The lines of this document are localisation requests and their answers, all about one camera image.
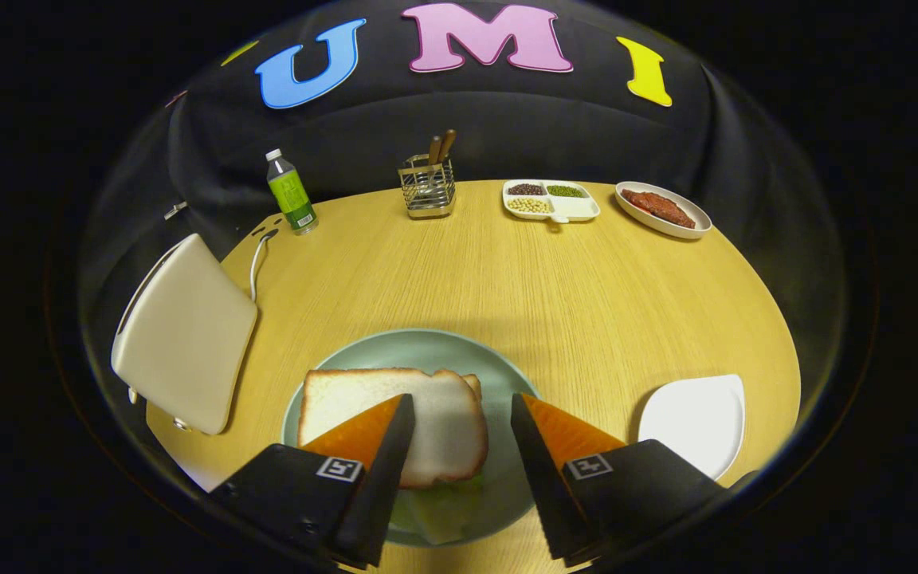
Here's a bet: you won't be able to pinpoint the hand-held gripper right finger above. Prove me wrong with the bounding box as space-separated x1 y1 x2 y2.
510 392 735 568

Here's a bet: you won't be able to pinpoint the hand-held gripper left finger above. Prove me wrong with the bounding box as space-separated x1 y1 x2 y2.
208 393 417 569

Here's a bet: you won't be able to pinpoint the green lettuce leaf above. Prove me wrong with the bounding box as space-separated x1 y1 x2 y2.
407 474 485 545

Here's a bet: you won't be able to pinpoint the white bread slice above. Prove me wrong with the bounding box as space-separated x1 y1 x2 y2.
297 368 490 489

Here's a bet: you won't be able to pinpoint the pale green plate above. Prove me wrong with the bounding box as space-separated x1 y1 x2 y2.
281 328 543 548

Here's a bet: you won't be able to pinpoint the white leaf-shaped plate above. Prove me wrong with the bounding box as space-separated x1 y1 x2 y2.
637 373 747 482

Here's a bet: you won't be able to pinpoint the white toaster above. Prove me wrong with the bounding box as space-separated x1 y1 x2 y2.
111 233 259 436

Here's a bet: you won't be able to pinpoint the white divided dish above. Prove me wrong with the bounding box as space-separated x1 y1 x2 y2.
502 179 601 225

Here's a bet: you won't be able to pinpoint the white round plate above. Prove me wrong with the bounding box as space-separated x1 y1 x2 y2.
615 182 713 240

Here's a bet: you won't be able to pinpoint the red meat slices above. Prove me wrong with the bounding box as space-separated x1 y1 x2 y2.
622 188 697 230

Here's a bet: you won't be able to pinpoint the green drink bottle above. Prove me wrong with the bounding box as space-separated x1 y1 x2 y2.
265 148 320 236

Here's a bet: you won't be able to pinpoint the black backdrop cloth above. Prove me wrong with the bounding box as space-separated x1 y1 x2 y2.
76 0 850 264

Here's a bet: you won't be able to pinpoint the white toaster cable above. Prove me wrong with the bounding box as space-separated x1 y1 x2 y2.
249 230 279 304

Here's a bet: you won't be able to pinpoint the metal wire utensil holder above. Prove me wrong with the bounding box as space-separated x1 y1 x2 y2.
398 154 457 220

